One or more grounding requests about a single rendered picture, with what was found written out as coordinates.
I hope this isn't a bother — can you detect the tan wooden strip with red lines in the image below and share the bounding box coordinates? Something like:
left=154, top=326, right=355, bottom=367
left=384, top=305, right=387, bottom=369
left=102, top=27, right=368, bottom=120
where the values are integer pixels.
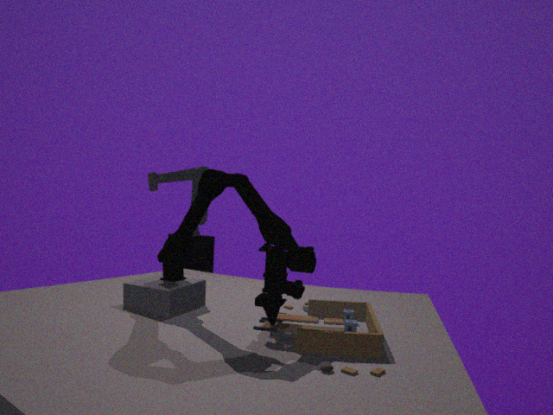
left=277, top=314, right=301, bottom=322

